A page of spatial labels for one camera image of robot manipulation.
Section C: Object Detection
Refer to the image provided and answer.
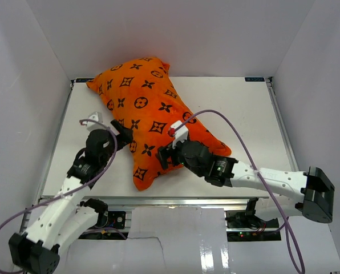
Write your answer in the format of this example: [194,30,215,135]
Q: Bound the orange patterned pillowcase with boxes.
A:
[86,56,233,192]

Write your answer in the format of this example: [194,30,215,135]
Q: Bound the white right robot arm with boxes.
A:
[156,140,335,228]

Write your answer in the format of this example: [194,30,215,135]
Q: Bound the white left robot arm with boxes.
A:
[9,120,133,273]

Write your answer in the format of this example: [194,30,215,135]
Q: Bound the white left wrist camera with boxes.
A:
[79,111,103,129]

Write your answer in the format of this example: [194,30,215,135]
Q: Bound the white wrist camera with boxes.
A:
[79,111,103,129]
[168,120,189,149]

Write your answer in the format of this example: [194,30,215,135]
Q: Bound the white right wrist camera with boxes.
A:
[168,120,189,149]

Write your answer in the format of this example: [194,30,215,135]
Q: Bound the aluminium table frame rail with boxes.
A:
[11,76,306,274]

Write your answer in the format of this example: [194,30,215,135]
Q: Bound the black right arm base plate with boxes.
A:
[225,198,279,233]

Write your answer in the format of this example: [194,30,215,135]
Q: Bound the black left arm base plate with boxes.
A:
[89,211,126,229]

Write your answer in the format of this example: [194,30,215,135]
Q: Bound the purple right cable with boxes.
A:
[174,109,306,274]

